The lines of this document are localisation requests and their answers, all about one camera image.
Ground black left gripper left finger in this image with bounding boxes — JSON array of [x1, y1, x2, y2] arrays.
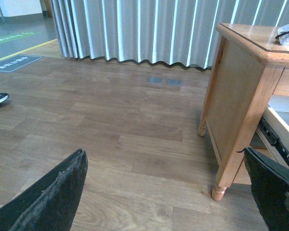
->
[[0, 149, 88, 231]]

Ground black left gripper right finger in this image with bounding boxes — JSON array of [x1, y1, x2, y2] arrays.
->
[[244, 147, 289, 231]]

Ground wooden drawer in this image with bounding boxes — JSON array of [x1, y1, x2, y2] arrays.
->
[[264, 95, 289, 142]]

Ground white charger adapter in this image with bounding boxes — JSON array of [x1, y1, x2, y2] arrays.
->
[[275, 24, 289, 45]]

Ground black charger cable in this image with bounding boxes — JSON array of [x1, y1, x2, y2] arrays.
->
[[275, 27, 289, 40]]

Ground light wooden nightstand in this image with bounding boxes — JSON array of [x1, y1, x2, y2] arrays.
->
[[197, 23, 289, 201]]

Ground right metal floor plate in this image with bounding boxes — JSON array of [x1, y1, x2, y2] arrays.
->
[[167, 79, 183, 87]]

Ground metal floor plate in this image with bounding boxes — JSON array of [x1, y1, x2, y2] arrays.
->
[[167, 79, 183, 87], [147, 77, 163, 85]]

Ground grey floor sign sticker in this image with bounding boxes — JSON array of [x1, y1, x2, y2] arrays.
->
[[0, 54, 42, 73]]

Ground left metal floor plate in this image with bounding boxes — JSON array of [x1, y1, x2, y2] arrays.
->
[[147, 77, 163, 85]]

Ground green floor sign sticker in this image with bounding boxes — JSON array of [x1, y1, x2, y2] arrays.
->
[[0, 32, 40, 43]]

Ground grey pleated curtain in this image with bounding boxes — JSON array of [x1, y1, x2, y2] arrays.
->
[[52, 0, 289, 68]]

